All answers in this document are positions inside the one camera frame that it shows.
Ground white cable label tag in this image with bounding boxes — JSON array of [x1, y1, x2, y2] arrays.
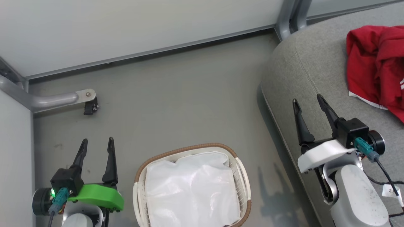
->
[[382, 184, 402, 200]]

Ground white laundry basket brown rim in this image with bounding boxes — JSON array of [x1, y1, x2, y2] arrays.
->
[[133, 143, 252, 227]]

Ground cable with teal connector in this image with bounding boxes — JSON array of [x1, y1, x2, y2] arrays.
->
[[47, 187, 69, 227], [354, 137, 404, 209]]

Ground red shirt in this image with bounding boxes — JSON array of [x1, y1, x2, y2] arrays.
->
[[346, 25, 404, 123]]

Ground left cable with teal connector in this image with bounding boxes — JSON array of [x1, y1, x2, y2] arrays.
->
[[47, 187, 69, 227]]

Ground grey metal partition rail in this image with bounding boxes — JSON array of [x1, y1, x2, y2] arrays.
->
[[24, 24, 279, 80]]

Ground grey fabric sofa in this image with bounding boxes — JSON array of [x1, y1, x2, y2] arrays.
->
[[260, 2, 404, 227]]

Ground black caster wheel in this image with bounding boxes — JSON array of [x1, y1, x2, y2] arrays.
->
[[83, 97, 99, 116]]

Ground grey metal partition leg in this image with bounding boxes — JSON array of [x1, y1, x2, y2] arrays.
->
[[0, 74, 96, 113]]

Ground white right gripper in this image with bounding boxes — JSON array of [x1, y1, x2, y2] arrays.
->
[[292, 94, 358, 174]]

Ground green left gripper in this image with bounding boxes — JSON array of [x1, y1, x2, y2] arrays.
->
[[67, 137, 124, 212]]

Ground white basket liner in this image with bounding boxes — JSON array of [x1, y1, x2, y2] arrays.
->
[[145, 151, 242, 227]]

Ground right cable with teal connector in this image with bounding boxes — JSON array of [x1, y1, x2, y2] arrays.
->
[[354, 137, 404, 209]]

